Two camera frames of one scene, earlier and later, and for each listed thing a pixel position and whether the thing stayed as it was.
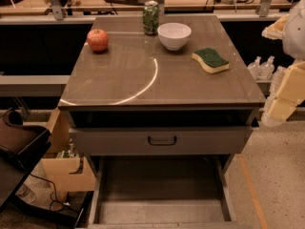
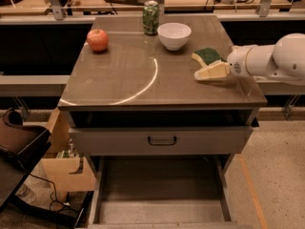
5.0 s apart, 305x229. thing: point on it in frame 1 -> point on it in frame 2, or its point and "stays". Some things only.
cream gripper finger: x=290 y=95 -> x=236 y=65
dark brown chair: x=21 y=148 stays
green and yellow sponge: x=211 y=60 stays
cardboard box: x=65 y=169 stays
